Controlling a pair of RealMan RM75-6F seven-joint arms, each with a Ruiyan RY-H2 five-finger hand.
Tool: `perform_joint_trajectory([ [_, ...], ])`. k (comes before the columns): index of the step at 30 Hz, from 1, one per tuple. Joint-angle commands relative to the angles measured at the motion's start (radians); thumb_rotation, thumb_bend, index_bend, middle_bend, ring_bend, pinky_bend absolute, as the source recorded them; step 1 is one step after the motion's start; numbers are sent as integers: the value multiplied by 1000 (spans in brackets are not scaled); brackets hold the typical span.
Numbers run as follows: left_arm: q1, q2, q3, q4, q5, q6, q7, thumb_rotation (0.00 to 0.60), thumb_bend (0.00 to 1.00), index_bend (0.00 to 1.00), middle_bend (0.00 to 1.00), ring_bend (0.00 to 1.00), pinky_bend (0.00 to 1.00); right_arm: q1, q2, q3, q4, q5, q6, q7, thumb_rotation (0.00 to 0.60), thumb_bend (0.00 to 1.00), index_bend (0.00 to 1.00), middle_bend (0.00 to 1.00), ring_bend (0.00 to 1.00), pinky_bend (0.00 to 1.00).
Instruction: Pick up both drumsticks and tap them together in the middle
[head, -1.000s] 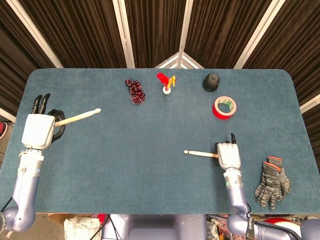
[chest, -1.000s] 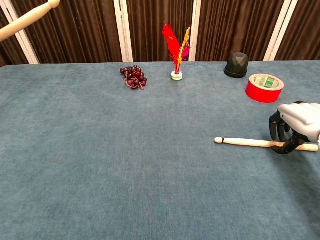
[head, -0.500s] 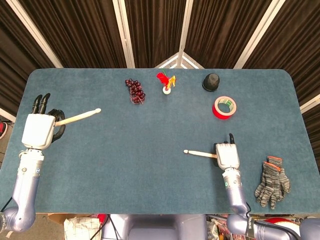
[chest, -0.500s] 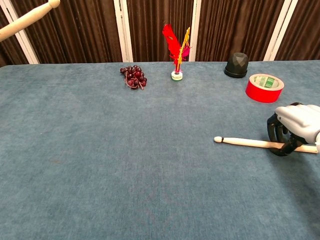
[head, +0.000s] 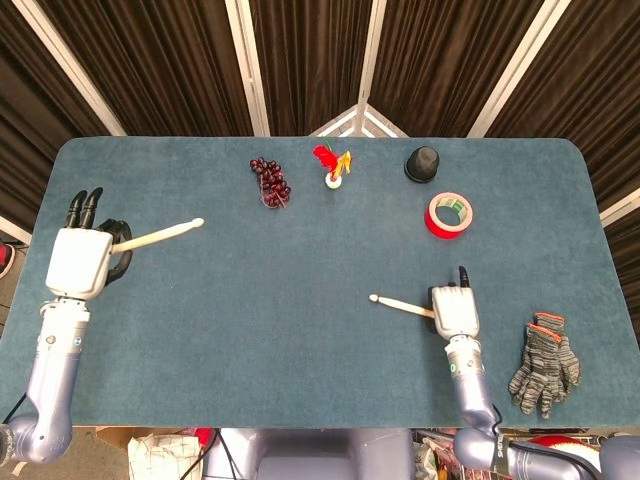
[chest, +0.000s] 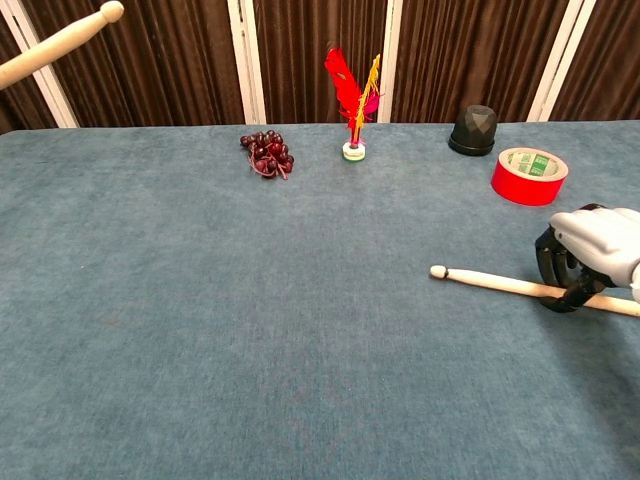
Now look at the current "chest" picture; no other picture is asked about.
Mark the red feather shuttlecock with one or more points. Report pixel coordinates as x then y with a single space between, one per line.
347 90

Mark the blue felt table mat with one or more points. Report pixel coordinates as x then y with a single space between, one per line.
310 325

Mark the pale wooden drumstick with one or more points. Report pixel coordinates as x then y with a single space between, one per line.
490 280
50 47

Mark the red tape roll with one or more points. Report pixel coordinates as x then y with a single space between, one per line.
522 187

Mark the brown curtain screen panel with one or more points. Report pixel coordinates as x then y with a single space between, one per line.
610 65
300 60
150 60
20 105
465 50

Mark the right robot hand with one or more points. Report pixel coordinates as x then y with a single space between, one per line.
600 240

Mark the dark red grape bunch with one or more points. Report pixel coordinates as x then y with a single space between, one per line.
270 155

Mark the black faceted cup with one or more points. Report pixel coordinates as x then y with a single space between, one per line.
474 130

